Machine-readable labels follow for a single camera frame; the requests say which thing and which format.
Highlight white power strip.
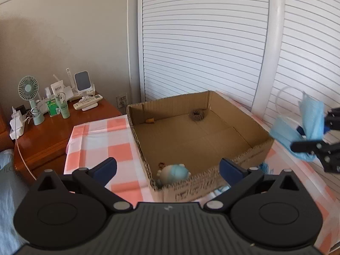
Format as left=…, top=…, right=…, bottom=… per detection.
left=9, top=111, right=27, bottom=140

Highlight brown cardboard box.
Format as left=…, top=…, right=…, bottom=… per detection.
left=127, top=91, right=274, bottom=203

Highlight wooden nightstand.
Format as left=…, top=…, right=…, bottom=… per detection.
left=14, top=99, right=121, bottom=185

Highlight orange foam earplug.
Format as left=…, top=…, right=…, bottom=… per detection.
left=145, top=118, right=155, bottom=124

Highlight phone stand with tablet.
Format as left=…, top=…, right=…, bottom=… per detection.
left=70, top=70, right=96, bottom=101

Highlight green box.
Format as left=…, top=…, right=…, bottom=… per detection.
left=46, top=98, right=60, bottom=117

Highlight green tube bottle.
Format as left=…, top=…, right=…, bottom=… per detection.
left=56, top=92, right=70, bottom=119

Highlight blue white plush toy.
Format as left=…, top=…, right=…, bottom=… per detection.
left=157, top=162, right=191, bottom=188

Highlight blue patterned sachet with tassel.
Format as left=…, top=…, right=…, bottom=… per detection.
left=212, top=161, right=272, bottom=195

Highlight pink checkered tablecloth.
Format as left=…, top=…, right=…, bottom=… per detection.
left=63, top=100, right=339, bottom=254

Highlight white labelled box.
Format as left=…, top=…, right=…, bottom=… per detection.
left=51, top=80, right=65, bottom=96

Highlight white remote control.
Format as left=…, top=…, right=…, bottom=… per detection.
left=73, top=94, right=103, bottom=111

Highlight blue bed sheet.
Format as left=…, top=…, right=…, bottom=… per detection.
left=0, top=149, right=28, bottom=254

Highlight blue surgical masks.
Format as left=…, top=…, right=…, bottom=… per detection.
left=269, top=92, right=329, bottom=162

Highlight brown knitted scrunchie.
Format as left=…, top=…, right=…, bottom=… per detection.
left=189, top=109, right=205, bottom=122

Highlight white charging cable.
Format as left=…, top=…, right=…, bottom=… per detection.
left=14, top=137, right=38, bottom=181

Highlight green desk fan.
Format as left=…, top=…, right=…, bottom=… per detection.
left=18, top=75, right=44, bottom=126

